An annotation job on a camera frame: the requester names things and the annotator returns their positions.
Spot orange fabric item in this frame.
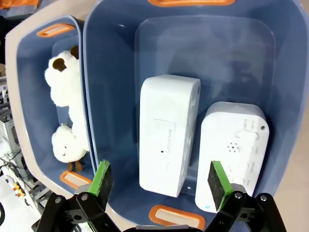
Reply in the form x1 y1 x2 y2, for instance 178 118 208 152
0 0 41 11

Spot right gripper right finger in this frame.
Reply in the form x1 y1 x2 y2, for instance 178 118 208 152
207 160 288 232

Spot small white digital clock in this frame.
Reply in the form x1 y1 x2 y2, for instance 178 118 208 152
194 101 271 214

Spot blue basket orange handles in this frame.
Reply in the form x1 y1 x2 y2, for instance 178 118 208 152
81 0 309 231
13 14 98 194

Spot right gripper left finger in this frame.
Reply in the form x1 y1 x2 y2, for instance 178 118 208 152
31 159 119 232

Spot large white snooze clock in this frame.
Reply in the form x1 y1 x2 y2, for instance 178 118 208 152
138 74 202 198

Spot white bear plush brown ears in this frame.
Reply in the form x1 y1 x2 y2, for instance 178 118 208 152
44 44 85 148

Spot small white smiling plush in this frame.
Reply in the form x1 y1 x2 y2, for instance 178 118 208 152
51 123 90 173

